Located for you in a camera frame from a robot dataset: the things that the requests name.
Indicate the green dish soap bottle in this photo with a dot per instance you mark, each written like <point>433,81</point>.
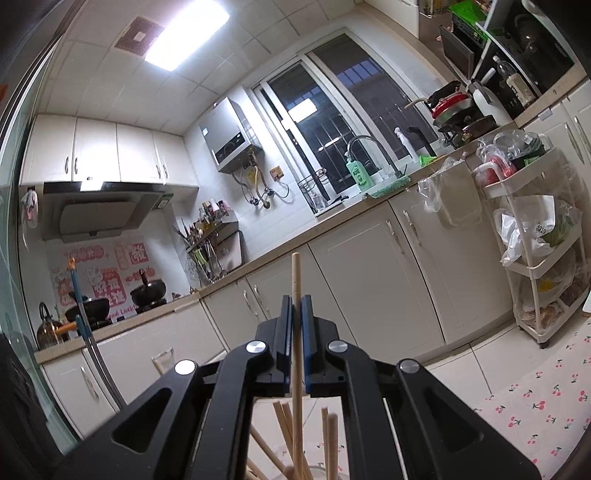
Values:
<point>360,174</point>

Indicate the hanging beige waste bin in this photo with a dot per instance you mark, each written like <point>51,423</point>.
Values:
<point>451,194</point>

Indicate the microwave oven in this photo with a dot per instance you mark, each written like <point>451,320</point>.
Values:
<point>462,51</point>

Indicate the kitchen faucet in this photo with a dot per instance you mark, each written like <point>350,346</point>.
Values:
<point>372,153</point>

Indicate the white spray bottle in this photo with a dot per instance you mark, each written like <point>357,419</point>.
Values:
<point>422,160</point>

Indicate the range hood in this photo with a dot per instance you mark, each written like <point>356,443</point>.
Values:
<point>79,211</point>

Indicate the white water heater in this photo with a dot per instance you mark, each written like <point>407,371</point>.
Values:
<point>229,136</point>

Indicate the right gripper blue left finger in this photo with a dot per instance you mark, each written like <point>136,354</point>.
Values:
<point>273,380</point>

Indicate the white electric kettle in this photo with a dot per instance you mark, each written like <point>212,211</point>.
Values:
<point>489,104</point>

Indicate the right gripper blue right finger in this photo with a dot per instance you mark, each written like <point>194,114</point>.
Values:
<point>322,379</point>

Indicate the white rolling storage cart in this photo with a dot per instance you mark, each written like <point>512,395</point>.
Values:
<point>535,200</point>

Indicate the wooden chopstick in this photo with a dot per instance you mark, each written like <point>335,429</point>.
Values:
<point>297,377</point>

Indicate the stacked pans and lids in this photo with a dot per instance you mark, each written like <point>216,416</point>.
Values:
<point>456,115</point>

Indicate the cherry pattern tablecloth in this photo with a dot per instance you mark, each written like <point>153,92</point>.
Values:
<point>546,413</point>

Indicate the dark metal kettle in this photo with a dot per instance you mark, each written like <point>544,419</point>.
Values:
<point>51,332</point>

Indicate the black wok on stove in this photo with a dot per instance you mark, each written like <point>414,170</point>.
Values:
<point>147,292</point>

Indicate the utensil drying rack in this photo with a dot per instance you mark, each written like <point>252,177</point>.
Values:
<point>211,246</point>

